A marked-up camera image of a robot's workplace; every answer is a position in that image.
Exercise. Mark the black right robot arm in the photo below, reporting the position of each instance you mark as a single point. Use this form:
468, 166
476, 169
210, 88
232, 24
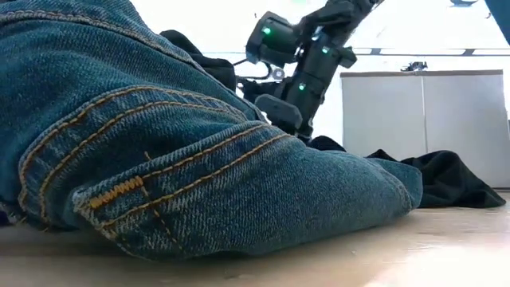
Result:
275, 40

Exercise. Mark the dark background equipment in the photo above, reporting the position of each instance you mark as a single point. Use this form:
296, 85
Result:
414, 67

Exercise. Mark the blue denim jeans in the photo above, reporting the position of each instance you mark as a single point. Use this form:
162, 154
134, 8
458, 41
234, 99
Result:
159, 159

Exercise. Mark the dark blue panel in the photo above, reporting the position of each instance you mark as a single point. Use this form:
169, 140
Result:
500, 16

